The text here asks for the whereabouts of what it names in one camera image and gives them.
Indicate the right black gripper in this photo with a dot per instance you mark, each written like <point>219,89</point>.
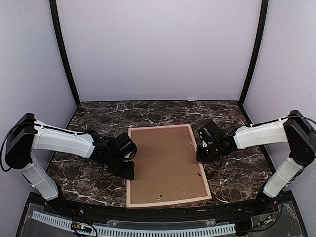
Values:
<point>200,157</point>

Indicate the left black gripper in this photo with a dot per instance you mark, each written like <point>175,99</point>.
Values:
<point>127,174</point>

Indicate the brown cardboard backing board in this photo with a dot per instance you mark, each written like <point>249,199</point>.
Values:
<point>165,165</point>

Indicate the pink wooden picture frame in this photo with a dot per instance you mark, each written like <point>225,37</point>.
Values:
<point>168,201</point>

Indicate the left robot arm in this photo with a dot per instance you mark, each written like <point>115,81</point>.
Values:
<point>29,134</point>

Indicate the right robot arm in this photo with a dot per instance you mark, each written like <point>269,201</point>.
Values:
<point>294,129</point>

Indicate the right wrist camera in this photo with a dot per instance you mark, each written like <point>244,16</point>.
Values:
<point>206,141</point>

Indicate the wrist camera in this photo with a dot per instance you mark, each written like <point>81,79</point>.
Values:
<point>206,141</point>
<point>131,155</point>

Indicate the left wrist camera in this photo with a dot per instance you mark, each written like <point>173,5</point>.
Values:
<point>131,155</point>

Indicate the black front rail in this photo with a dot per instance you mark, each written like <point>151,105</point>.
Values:
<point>229,212</point>

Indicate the right black corner post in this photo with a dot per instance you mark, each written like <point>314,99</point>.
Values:
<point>255,51</point>

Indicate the black corner post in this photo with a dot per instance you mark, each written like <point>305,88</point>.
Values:
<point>255,51</point>
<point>62,51</point>

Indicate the left black corner post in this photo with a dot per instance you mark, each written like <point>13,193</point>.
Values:
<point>62,51</point>

